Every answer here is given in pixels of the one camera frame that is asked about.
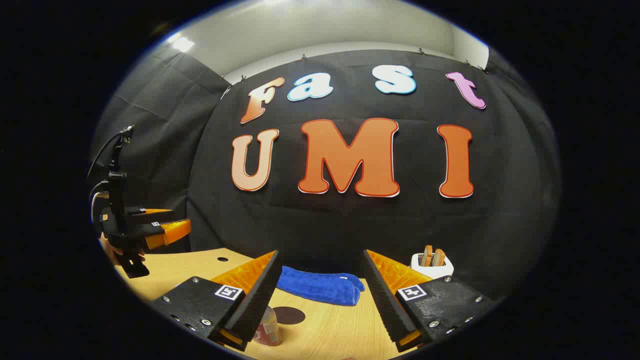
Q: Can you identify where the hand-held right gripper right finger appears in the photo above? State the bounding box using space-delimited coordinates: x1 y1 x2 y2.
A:
362 249 498 353

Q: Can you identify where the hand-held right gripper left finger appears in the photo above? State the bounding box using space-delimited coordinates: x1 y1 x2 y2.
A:
150 250 282 352

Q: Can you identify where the silver water bottle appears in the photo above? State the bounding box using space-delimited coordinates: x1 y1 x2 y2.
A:
252 306 283 347

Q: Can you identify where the dark round coaster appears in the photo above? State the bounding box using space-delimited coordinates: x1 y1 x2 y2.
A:
272 306 306 326

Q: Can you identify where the white toaster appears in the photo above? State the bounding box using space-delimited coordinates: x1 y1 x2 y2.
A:
411 252 455 280

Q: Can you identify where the blue towel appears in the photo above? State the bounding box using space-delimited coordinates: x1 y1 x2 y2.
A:
276 265 366 307

